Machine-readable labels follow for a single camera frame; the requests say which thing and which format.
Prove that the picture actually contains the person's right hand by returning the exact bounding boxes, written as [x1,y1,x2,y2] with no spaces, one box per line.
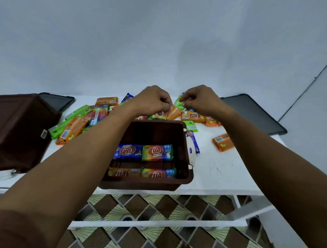
[178,84,232,119]

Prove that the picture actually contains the brown sleeve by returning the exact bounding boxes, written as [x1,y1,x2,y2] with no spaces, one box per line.
[0,209,48,248]

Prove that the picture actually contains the person's left forearm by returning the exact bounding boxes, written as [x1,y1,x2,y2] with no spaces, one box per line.
[0,103,140,248]

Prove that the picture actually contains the blue snack packet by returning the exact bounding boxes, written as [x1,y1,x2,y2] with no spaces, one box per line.
[113,144,143,160]
[186,130,201,155]

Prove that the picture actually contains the pile of colourful snacks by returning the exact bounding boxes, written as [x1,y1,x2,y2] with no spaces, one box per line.
[48,92,222,146]

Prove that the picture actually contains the person's right forearm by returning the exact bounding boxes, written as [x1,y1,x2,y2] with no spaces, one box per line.
[222,107,327,248]

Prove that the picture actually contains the person's left hand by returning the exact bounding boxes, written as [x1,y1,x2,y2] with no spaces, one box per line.
[127,85,174,119]

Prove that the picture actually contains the dark grey lid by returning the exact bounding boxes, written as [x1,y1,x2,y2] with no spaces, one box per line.
[220,93,288,136]
[38,92,76,113]

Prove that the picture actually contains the multicoloured snack packet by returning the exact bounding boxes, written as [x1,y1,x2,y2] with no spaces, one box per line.
[142,144,174,161]
[141,168,177,179]
[108,167,142,177]

